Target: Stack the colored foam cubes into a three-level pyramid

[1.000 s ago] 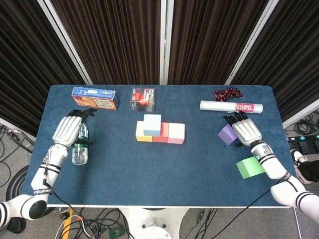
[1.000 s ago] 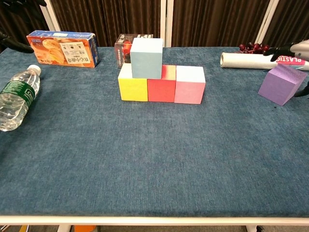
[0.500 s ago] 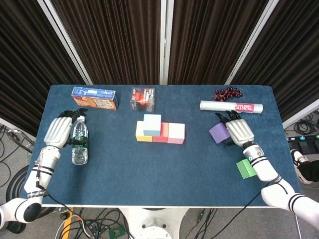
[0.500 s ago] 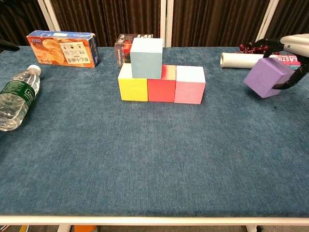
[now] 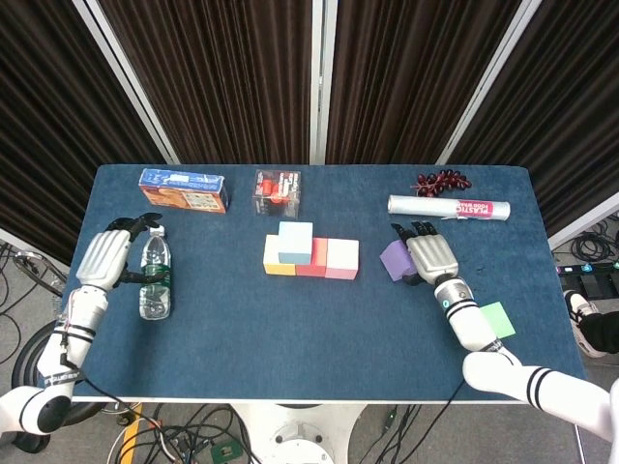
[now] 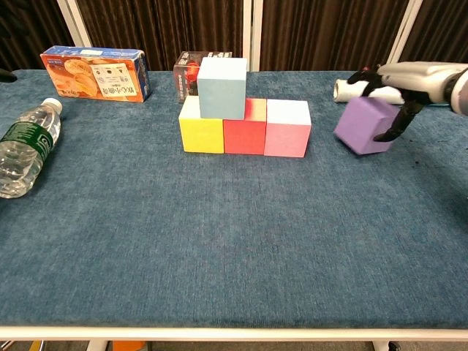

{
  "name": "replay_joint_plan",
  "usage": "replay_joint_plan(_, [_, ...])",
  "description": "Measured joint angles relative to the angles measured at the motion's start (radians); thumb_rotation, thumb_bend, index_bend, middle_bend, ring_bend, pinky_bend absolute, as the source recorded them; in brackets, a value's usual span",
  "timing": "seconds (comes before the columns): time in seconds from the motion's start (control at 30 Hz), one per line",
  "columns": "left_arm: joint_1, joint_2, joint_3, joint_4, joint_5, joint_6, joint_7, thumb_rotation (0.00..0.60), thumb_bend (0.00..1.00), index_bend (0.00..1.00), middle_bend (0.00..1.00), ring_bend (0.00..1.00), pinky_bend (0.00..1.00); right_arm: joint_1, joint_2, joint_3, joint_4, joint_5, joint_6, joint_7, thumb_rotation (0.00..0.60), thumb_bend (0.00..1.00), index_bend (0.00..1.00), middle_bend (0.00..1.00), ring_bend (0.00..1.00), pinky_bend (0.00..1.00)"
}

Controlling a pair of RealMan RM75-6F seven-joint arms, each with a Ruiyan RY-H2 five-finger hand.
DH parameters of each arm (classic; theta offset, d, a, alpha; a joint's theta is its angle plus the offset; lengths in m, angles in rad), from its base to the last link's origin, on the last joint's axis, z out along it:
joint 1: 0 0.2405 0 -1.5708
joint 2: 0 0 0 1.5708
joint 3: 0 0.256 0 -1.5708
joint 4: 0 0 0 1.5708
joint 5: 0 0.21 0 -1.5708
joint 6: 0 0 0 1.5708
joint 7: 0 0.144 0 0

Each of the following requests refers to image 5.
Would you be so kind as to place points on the black trouser leg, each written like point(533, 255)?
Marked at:
point(602, 333)

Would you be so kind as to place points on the purple cube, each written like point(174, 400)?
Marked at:
point(394, 258)

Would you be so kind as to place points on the blue table cloth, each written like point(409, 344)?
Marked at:
point(290, 338)

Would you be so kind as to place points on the orange cube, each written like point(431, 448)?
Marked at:
point(319, 261)

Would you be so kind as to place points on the light blue cube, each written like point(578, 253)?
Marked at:
point(295, 239)

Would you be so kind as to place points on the yellow cube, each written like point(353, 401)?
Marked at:
point(271, 253)

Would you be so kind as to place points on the green cube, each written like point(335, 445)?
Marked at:
point(503, 321)

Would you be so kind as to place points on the pink cube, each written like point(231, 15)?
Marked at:
point(342, 256)

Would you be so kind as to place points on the black power strip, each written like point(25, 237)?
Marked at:
point(587, 268)

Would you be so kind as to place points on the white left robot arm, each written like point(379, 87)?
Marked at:
point(72, 333)

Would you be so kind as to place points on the blue orange snack box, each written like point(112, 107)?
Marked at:
point(184, 193)

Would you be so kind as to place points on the white sneaker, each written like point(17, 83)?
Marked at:
point(578, 314)

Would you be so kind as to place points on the plastic food wrap roll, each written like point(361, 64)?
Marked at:
point(425, 205)

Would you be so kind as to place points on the dark red grape bunch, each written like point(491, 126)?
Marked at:
point(442, 181)

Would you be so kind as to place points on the chrome metal stand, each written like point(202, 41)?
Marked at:
point(36, 268)

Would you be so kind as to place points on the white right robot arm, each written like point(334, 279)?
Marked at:
point(488, 367)

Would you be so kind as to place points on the white table pedestal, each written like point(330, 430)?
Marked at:
point(300, 430)

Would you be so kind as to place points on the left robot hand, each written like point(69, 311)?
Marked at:
point(104, 256)

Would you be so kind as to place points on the brown pleated partition panel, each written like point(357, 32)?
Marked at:
point(411, 72)
point(556, 96)
point(48, 121)
point(217, 72)

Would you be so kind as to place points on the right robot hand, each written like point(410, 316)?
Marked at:
point(433, 253)

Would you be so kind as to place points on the clear box with red item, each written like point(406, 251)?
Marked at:
point(276, 193)

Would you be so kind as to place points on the green electronic device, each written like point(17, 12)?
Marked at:
point(225, 452)

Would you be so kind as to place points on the clear water bottle green label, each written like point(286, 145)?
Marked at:
point(156, 299)

